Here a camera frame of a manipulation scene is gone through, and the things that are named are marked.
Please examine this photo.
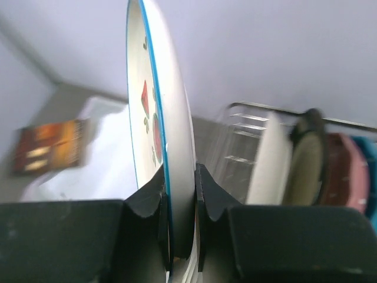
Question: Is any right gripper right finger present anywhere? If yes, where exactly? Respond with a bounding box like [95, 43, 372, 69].
[195, 164, 376, 282]

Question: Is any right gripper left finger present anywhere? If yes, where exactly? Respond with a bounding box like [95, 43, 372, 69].
[1, 169, 169, 282]

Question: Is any brown floral pattern plate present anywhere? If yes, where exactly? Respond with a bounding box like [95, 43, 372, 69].
[245, 112, 292, 205]

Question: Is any black rimmed beige plate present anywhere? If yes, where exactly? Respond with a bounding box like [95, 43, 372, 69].
[282, 108, 329, 206]

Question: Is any white watermelon pattern plate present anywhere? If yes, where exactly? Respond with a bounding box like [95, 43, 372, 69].
[126, 1, 201, 282]

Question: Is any pink polka dot plate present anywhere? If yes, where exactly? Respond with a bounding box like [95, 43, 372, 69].
[320, 133, 370, 213]

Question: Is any dark brown book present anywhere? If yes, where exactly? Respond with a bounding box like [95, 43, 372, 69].
[11, 119, 90, 175]

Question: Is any teal polka dot plate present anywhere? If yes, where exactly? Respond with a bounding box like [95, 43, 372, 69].
[352, 136, 376, 230]

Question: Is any metal wire dish rack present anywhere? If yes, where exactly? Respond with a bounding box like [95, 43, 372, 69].
[206, 103, 376, 203]

